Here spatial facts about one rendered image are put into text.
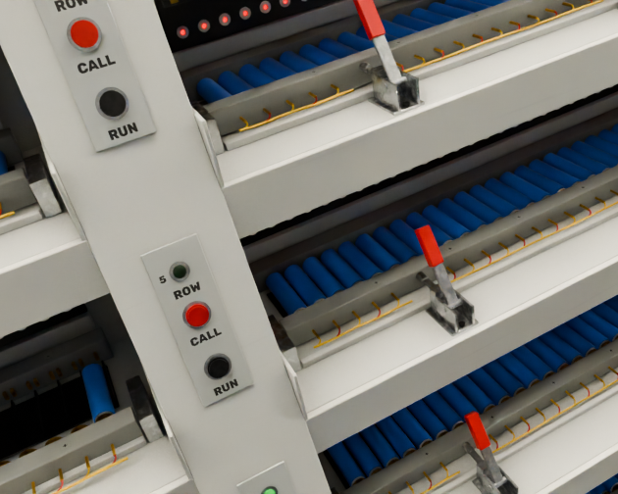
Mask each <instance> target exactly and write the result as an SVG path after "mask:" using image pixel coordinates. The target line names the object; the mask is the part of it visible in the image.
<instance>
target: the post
mask: <svg viewBox="0 0 618 494"><path fill-rule="evenodd" d="M107 2H108V5H109V7H110V10H111V12H112V15H113V18H114V20H115V23H116V25H117V28H118V31H119V33H120V36H121V39H122V40H123V43H124V45H125V48H126V51H127V53H128V56H129V60H130V63H131V65H132V68H133V70H134V73H135V76H136V78H137V81H138V83H139V86H140V89H141V91H142V94H143V96H144V99H145V102H146V104H147V107H148V109H149V112H150V115H151V117H152V120H153V122H154V124H155V127H156V129H157V131H156V132H153V133H150V134H147V135H145V136H142V137H139V138H136V139H134V140H131V141H128V142H125V143H123V144H120V145H117V146H114V147H111V148H108V149H105V150H102V151H100V152H96V149H95V147H94V145H93V142H92V140H91V137H90V135H89V133H88V130H87V128H86V126H85V123H84V121H83V118H82V116H81V114H80V111H79V109H78V106H77V103H76V100H75V98H74V96H73V93H72V91H71V89H70V87H69V85H68V82H67V80H66V77H65V75H64V73H63V70H62V68H61V65H60V63H59V61H58V58H57V56H56V54H55V51H54V49H53V46H52V44H51V42H50V39H49V37H48V34H47V32H46V30H45V27H44V25H43V23H42V20H41V18H40V16H39V14H38V12H37V9H36V7H35V4H34V2H33V0H0V45H1V48H2V50H3V52H4V54H5V57H6V59H7V61H8V63H9V66H10V68H11V70H12V72H13V75H14V77H15V79H16V81H17V84H18V86H19V88H20V90H21V92H22V94H23V96H24V98H25V101H26V104H27V106H28V109H29V111H30V113H31V115H32V118H33V120H34V122H35V124H36V127H37V129H38V131H39V133H40V136H41V138H42V140H43V142H44V145H45V147H46V149H47V151H48V154H49V156H50V158H51V160H52V163H53V165H54V167H55V169H56V172H57V174H58V176H59V178H60V180H61V182H62V184H63V186H64V189H65V191H66V193H67V195H68V198H69V200H70V202H71V204H72V207H73V209H74V211H75V213H76V216H77V219H78V221H79V224H80V226H81V228H82V230H83V233H84V235H85V237H86V239H87V242H88V244H89V246H90V248H91V251H92V253H93V255H94V257H95V260H96V262H97V264H98V266H99V269H100V270H101V272H102V274H103V277H104V279H105V281H106V283H107V286H108V288H109V290H110V292H111V295H112V297H113V299H114V301H115V304H116V306H117V308H118V311H119V313H120V315H121V317H122V320H123V322H124V324H125V326H126V329H127V331H128V333H129V337H130V339H131V341H132V343H133V346H134V348H135V350H136V352H137V355H138V357H139V359H140V361H141V363H142V365H143V367H144V369H145V372H146V374H147V376H148V378H149V381H150V383H151V385H152V387H153V390H154V392H155V394H156V396H157V399H158V401H159V403H160V405H161V408H162V410H163V412H164V414H165V417H166V419H167V421H168V423H169V426H170V428H171V430H172V432H173V435H174V436H175V438H176V440H177V443H178V445H179V447H180V451H181V453H182V455H183V457H184V460H185V462H186V464H187V466H188V469H189V471H190V473H191V475H192V478H193V480H194V482H195V484H196V487H197V489H198V491H199V493H200V494H240V493H239V491H238V488H237V485H238V484H239V483H241V482H243V481H245V480H247V479H249V478H251V477H252V476H254V475H256V474H258V473H260V472H262V471H264V470H266V469H269V468H270V467H272V466H274V465H276V464H278V463H280V462H282V461H284V463H285V466H286V469H287V471H288V474H289V476H290V479H291V482H292V484H293V487H294V489H295V492H296V494H332V492H331V490H330V487H329V485H328V482H327V480H326V477H325V474H324V471H323V469H322V466H321V463H320V460H319V458H318V455H317V452H316V449H315V446H314V444H313V441H312V438H311V435H310V433H309V430H308V427H307V424H306V422H305V419H304V417H303V414H302V412H301V409H300V406H299V403H298V401H297V398H296V395H295V392H294V389H293V387H292V384H291V381H290V378H289V376H288V373H287V370H286V367H285V365H284V362H283V357H282V355H281V352H280V349H279V346H278V344H277V341H276V338H275V335H274V333H273V331H272V328H271V325H270V322H269V320H268V317H267V314H266V311H265V309H264V306H263V303H262V300H261V298H260V295H259V292H258V289H257V287H256V284H255V281H254V278H253V275H252V273H251V270H250V267H249V265H248V263H247V260H246V257H245V254H244V252H243V249H242V246H241V243H240V241H239V238H238V235H237V232H236V230H235V227H234V224H233V221H232V217H231V214H230V211H229V208H228V206H227V203H226V200H225V197H224V195H223V192H222V189H221V186H220V184H219V181H218V179H217V176H216V174H215V171H214V168H213V165H212V162H211V160H210V157H209V154H208V151H207V149H206V146H205V143H204V140H203V138H202V135H201V132H200V129H199V127H198V124H197V121H196V118H195V116H194V114H193V111H192V108H191V105H190V103H189V100H188V97H187V94H186V92H185V89H184V86H183V83H182V81H181V78H180V73H179V71H178V68H177V65H176V62H175V60H174V57H173V54H172V51H171V49H170V46H169V43H168V40H167V37H166V35H165V32H164V30H163V27H162V25H161V22H160V19H159V16H158V14H157V11H156V8H155V5H154V3H153V0H107ZM195 233H196V234H197V237H198V239H199V242H200V244H201V247H202V250H203V252H204V255H205V257H206V260H207V263H208V265H209V268H210V271H211V273H212V276H213V277H214V280H215V283H216V285H217V288H218V290H219V293H220V296H221V298H222V301H223V303H224V306H225V309H226V311H227V314H228V316H229V319H230V322H231V324H232V328H233V331H234V334H235V336H236V339H237V341H238V344H239V347H240V349H241V352H242V354H243V357H244V360H245V362H246V364H247V366H248V369H249V372H250V374H251V377H252V379H253V382H254V383H252V384H250V385H248V386H246V387H244V388H242V389H240V390H238V391H236V392H234V393H233V394H231V395H229V396H226V397H224V398H222V399H220V400H218V401H216V402H214V403H212V404H210V405H208V406H206V407H203V405H202V402H201V400H200V397H199V395H198V393H197V390H196V388H195V385H194V383H193V381H192V378H191V376H190V373H189V371H188V369H187V366H186V364H185V362H184V359H183V357H182V354H181V352H180V348H179V346H178V343H177V341H176V339H175V337H174V335H173V333H172V330H171V328H170V325H169V323H168V321H167V318H166V316H165V313H164V311H163V309H162V306H161V304H160V302H159V299H158V297H157V294H156V292H155V290H154V287H153V285H152V282H151V280H150V278H149V275H148V273H147V270H146V268H145V266H144V264H143V262H142V260H141V257H140V256H141V255H144V254H146V253H149V252H151V251H154V250H156V249H158V248H161V247H163V246H166V245H168V244H171V243H173V242H176V241H178V240H181V239H183V238H186V237H188V236H190V235H192V234H195Z"/></svg>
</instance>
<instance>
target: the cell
mask: <svg viewBox="0 0 618 494"><path fill-rule="evenodd" d="M81 375H82V379H83V383H84V387H85V391H86V395H87V400H88V404H89V408H90V412H91V415H92V419H93V422H96V420H97V418H98V417H100V416H101V415H103V414H115V413H116V412H115V408H114V405H113V402H112V398H111V395H110V391H109V388H108V385H107V381H106V378H105V374H104V371H103V369H102V367H101V366H100V365H98V364H91V365H88V366H86V367H85V368H84V369H83V370H82V372H81Z"/></svg>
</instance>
